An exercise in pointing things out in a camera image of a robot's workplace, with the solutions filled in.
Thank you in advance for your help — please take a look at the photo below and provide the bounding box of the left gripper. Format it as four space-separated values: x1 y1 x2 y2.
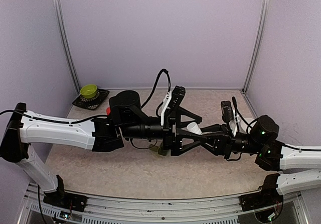
121 107 208 157

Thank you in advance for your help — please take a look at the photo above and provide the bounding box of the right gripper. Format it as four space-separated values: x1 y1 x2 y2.
194 124 263 159

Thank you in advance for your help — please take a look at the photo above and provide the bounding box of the small white pill bottle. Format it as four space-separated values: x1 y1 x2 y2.
186 122 202 135

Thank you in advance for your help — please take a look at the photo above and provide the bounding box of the green pill organizer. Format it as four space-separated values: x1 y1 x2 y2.
149 143 168 156

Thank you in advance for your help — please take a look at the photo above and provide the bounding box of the red pill bottle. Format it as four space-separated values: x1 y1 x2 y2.
106 107 111 115

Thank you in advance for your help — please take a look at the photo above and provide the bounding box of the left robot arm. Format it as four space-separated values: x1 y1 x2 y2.
1 86 202 206

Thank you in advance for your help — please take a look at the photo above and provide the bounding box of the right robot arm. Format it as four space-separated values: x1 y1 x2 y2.
201 115 320 206

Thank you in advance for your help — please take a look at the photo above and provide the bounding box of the white bowl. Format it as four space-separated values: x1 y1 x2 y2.
240 118 255 133

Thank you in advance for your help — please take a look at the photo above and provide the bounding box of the black square tray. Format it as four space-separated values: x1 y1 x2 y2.
72 89 110 110

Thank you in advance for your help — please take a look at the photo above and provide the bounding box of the lime green bowl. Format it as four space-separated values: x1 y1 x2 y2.
80 84 98 99

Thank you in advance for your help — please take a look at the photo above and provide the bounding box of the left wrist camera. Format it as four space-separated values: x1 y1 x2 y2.
160 85 186 126

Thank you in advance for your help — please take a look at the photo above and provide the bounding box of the front aluminium rail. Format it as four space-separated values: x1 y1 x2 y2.
17 182 309 224

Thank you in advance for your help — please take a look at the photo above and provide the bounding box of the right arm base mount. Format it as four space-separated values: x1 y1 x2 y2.
239 192 284 211

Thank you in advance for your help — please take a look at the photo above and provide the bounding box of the right aluminium frame post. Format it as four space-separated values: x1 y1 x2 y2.
242 0 270 95

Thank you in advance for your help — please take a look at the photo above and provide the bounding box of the aluminium frame post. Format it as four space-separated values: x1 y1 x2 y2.
242 0 270 95
53 0 81 94

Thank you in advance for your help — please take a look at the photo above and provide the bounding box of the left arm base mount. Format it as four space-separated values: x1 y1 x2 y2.
43 192 87 212

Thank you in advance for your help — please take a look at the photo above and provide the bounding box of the left aluminium frame post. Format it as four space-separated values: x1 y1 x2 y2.
53 0 81 94

